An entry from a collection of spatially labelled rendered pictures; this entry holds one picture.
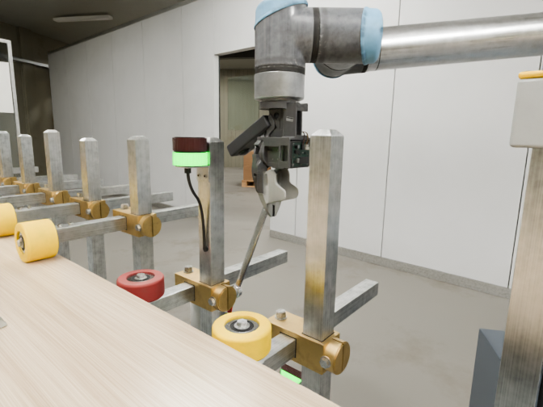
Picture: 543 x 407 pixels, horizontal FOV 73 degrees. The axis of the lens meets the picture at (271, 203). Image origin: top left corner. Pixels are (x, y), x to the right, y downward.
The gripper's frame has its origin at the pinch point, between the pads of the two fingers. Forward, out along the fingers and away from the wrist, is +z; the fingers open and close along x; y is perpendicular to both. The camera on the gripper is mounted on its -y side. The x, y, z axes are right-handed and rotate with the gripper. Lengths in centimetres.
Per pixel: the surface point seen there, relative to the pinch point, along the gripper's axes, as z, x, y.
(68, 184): 5, 7, -111
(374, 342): 101, 133, -33
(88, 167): -5, -9, -56
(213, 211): -0.1, -8.7, -6.3
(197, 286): 15.2, -10.3, -9.6
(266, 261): 16.0, 11.7, -10.7
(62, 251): 24, -8, -82
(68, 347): 11.6, -38.0, 0.3
